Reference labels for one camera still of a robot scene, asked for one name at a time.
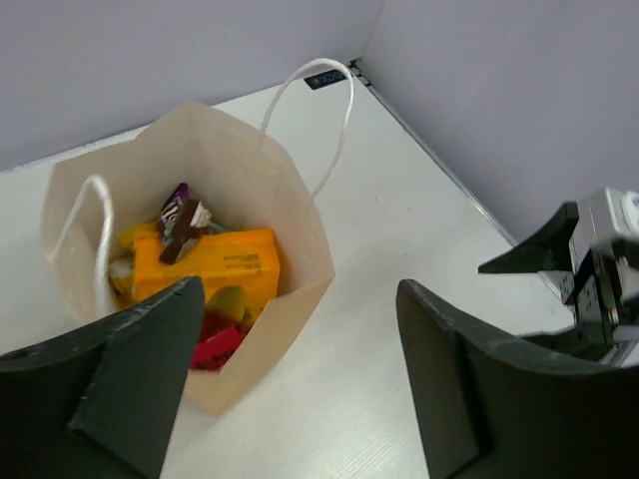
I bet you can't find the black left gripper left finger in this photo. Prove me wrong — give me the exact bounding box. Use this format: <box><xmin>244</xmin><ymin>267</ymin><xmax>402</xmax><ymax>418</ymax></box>
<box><xmin>1</xmin><ymin>276</ymin><xmax>204</xmax><ymax>478</ymax></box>

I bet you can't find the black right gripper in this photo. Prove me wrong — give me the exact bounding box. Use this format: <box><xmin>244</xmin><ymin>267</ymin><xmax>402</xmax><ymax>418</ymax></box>
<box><xmin>478</xmin><ymin>202</ymin><xmax>638</xmax><ymax>367</ymax></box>

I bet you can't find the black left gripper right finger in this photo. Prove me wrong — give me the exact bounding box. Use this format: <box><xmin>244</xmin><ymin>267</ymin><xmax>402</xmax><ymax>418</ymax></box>
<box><xmin>396</xmin><ymin>279</ymin><xmax>638</xmax><ymax>478</ymax></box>

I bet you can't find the red candy bag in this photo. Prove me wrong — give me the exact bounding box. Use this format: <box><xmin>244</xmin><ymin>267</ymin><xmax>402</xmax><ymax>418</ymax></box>
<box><xmin>190</xmin><ymin>325</ymin><xmax>244</xmax><ymax>371</ymax></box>

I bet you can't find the purple candy bar wrapper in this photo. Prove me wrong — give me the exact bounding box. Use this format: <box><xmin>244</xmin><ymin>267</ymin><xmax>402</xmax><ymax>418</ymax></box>
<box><xmin>157</xmin><ymin>183</ymin><xmax>212</xmax><ymax>265</ymax></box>

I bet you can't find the orange gummy candy bag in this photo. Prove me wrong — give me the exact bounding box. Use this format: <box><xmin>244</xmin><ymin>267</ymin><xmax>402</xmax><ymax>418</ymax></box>
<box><xmin>130</xmin><ymin>228</ymin><xmax>281</xmax><ymax>330</ymax></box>

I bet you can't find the yellow snack bar wrapper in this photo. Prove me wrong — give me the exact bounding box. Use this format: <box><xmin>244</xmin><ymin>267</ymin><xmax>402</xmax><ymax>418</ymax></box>
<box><xmin>108</xmin><ymin>222</ymin><xmax>156</xmax><ymax>304</ymax></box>

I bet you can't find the brown paper bag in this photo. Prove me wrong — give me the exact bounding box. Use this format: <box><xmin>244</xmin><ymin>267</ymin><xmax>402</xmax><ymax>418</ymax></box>
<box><xmin>40</xmin><ymin>58</ymin><xmax>355</xmax><ymax>418</ymax></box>

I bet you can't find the right blue table label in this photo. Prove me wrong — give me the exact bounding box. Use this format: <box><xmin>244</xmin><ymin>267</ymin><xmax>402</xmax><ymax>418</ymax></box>
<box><xmin>305</xmin><ymin>69</ymin><xmax>347</xmax><ymax>90</ymax></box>

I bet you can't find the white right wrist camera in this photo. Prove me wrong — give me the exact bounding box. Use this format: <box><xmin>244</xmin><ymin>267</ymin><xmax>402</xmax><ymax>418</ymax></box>
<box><xmin>571</xmin><ymin>187</ymin><xmax>638</xmax><ymax>270</ymax></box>

